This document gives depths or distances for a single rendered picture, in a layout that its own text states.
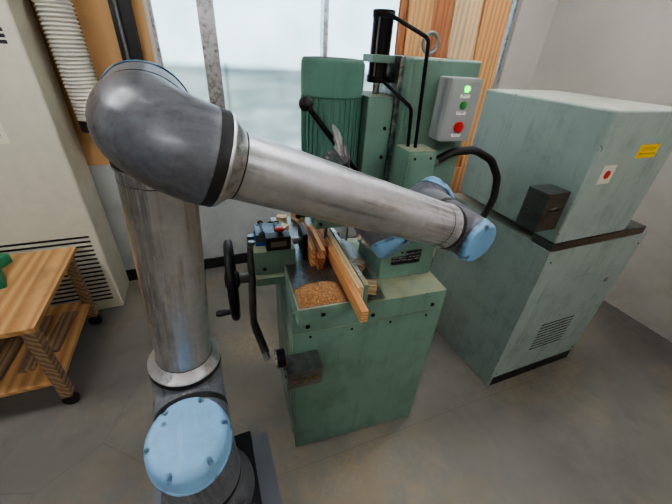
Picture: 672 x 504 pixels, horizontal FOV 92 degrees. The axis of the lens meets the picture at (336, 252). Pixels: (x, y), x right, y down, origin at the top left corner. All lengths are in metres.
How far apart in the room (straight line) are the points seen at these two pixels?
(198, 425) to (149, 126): 0.54
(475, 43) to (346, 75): 2.06
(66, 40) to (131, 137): 1.80
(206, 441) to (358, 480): 1.04
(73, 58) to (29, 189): 0.69
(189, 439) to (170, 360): 0.15
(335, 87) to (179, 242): 0.58
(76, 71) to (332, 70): 1.51
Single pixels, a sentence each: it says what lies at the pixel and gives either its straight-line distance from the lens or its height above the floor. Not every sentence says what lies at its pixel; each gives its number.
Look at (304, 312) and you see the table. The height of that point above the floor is 0.89.
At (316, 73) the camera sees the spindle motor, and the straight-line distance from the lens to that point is 0.95.
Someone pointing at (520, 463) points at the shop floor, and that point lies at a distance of 1.92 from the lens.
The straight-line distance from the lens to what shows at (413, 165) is 0.96.
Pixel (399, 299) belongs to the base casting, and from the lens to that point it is 1.17.
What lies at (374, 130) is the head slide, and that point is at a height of 1.33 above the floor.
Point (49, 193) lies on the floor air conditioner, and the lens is 2.27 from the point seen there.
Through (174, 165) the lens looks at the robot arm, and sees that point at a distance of 0.38.
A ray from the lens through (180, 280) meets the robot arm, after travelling 0.62.
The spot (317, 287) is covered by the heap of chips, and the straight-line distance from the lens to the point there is 0.95.
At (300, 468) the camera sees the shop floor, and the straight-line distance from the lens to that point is 1.67.
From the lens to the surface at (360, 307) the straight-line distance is 0.89.
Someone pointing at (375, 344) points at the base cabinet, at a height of 0.58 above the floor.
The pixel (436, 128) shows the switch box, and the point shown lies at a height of 1.35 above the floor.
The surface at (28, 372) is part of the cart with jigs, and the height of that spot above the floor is 0.18.
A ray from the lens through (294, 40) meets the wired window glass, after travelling 2.46.
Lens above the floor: 1.53
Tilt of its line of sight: 32 degrees down
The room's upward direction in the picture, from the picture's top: 4 degrees clockwise
